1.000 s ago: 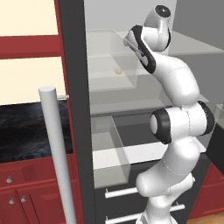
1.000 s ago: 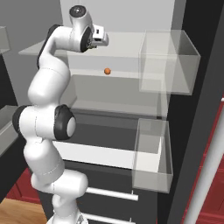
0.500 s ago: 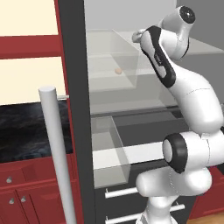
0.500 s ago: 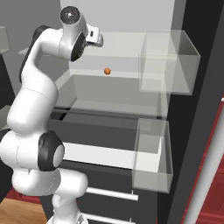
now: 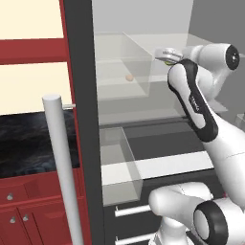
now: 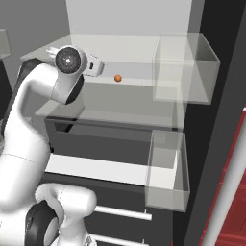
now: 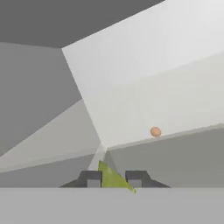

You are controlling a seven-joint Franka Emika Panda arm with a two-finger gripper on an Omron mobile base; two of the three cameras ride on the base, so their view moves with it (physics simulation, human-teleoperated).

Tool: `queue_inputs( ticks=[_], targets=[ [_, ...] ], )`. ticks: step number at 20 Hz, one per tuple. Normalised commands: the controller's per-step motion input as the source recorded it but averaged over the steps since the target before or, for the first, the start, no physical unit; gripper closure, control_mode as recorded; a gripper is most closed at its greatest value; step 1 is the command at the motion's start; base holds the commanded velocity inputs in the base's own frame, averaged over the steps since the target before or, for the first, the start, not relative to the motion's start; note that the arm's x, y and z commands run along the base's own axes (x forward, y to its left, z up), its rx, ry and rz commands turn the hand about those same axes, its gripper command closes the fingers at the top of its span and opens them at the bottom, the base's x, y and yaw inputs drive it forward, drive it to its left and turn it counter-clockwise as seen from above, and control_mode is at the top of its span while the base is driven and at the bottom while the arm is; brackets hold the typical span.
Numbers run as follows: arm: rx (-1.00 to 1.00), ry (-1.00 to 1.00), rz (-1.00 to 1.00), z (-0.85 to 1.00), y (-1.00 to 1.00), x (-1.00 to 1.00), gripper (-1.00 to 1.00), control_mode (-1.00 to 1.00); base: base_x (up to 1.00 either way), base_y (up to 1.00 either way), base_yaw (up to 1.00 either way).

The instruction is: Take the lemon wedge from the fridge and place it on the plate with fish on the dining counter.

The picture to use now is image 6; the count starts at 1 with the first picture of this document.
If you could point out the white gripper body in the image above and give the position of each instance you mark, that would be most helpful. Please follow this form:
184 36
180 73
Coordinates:
51 53

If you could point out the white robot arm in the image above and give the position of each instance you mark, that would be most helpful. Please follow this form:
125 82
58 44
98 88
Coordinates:
22 153

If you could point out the small orange lemon wedge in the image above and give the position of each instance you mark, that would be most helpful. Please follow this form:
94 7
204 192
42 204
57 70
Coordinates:
118 78

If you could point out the long glass fridge shelf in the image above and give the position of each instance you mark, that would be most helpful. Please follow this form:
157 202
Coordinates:
128 48

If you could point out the open fridge cabinet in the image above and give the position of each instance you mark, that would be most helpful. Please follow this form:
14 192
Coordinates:
128 16

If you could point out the short glass fridge shelf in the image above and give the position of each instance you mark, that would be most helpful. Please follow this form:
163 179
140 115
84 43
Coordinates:
128 105

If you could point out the dark fridge crisper drawer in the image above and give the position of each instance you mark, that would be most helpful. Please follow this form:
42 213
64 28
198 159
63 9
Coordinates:
112 144

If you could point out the white fridge shelf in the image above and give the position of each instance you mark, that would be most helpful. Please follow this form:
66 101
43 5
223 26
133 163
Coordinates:
96 168

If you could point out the dark fridge bottom drawer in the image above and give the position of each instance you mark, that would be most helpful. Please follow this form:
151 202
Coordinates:
128 197

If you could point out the dark fridge door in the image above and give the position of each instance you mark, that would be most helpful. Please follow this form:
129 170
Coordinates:
221 96

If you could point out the large clear door bin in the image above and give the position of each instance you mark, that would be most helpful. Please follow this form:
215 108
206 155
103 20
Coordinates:
198 80

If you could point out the small clear door bin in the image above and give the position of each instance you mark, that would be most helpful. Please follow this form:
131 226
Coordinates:
166 189

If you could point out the red panel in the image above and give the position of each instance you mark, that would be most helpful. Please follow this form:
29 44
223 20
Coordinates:
237 224

